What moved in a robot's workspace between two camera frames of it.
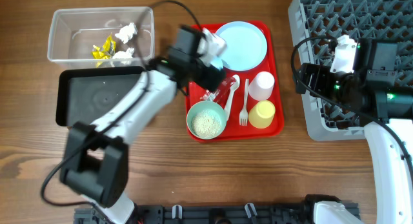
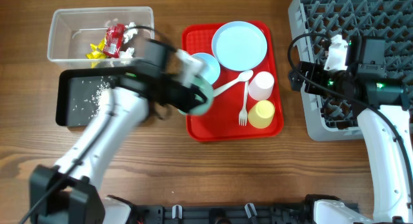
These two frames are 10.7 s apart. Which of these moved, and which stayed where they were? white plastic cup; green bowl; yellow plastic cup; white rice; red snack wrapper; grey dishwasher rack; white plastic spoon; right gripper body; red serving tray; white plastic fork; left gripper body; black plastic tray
Moved: white rice; green bowl; white plastic spoon; left gripper body; red snack wrapper
Stayed: grey dishwasher rack; yellow plastic cup; white plastic cup; black plastic tray; white plastic fork; right gripper body; red serving tray
